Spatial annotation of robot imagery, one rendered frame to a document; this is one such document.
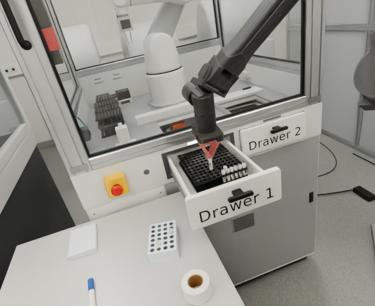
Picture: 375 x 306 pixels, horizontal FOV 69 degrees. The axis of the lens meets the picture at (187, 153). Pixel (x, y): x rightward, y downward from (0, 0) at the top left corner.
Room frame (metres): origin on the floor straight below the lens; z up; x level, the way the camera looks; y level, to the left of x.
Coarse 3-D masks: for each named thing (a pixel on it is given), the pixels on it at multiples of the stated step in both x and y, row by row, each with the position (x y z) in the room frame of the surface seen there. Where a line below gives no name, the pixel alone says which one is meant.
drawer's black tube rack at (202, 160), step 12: (180, 156) 0.92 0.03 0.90; (192, 156) 0.89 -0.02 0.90; (204, 156) 0.87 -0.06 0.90; (216, 156) 0.85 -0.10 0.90; (228, 156) 0.84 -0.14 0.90; (192, 168) 0.81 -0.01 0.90; (204, 168) 0.79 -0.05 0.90; (216, 168) 0.77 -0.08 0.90; (192, 180) 0.77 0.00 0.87; (216, 180) 0.75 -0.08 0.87
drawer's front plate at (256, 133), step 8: (304, 112) 1.01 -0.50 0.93; (280, 120) 0.98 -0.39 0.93; (288, 120) 0.99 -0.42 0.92; (296, 120) 1.00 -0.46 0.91; (304, 120) 1.00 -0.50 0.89; (248, 128) 0.97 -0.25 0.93; (256, 128) 0.96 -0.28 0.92; (264, 128) 0.97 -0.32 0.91; (288, 128) 0.99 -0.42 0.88; (304, 128) 1.00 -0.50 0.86; (240, 136) 0.96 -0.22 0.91; (248, 136) 0.95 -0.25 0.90; (256, 136) 0.96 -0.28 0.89; (264, 136) 0.97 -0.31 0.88; (272, 136) 0.97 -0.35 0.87; (288, 136) 0.99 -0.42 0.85; (296, 136) 1.00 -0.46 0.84; (304, 136) 1.01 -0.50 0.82; (248, 144) 0.95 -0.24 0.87; (256, 144) 0.96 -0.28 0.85; (272, 144) 0.97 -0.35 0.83; (280, 144) 0.98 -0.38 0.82; (248, 152) 0.95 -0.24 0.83; (256, 152) 0.96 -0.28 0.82
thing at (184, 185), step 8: (208, 144) 0.98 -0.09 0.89; (224, 144) 0.98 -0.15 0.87; (232, 144) 0.93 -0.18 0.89; (176, 152) 0.96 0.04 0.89; (184, 152) 0.96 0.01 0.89; (232, 152) 0.91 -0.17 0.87; (240, 152) 0.85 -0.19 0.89; (168, 160) 0.91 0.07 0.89; (176, 160) 0.95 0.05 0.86; (240, 160) 0.85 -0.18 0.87; (248, 160) 0.79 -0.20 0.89; (176, 168) 0.94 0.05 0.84; (248, 168) 0.79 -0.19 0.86; (256, 168) 0.73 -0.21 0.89; (176, 176) 0.79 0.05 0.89; (184, 176) 0.87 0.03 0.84; (176, 184) 0.82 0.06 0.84; (184, 184) 0.73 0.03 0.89; (184, 192) 0.70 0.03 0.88; (192, 192) 0.75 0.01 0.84
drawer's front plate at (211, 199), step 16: (256, 176) 0.64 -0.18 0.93; (272, 176) 0.65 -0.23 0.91; (208, 192) 0.61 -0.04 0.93; (224, 192) 0.62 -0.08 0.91; (256, 192) 0.64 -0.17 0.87; (272, 192) 0.65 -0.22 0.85; (192, 208) 0.60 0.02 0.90; (208, 208) 0.61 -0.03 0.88; (224, 208) 0.62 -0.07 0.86; (240, 208) 0.62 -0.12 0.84; (192, 224) 0.59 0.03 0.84; (208, 224) 0.60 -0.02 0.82
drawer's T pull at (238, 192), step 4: (240, 188) 0.62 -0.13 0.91; (232, 192) 0.61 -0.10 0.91; (236, 192) 0.61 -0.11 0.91; (240, 192) 0.60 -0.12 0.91; (244, 192) 0.60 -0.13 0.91; (248, 192) 0.59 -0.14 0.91; (252, 192) 0.59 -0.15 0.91; (232, 196) 0.59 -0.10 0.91; (236, 196) 0.59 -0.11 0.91; (240, 196) 0.59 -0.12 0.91; (244, 196) 0.59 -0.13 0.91; (248, 196) 0.59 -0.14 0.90; (228, 200) 0.59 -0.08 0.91; (232, 200) 0.58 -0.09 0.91; (236, 200) 0.58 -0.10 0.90
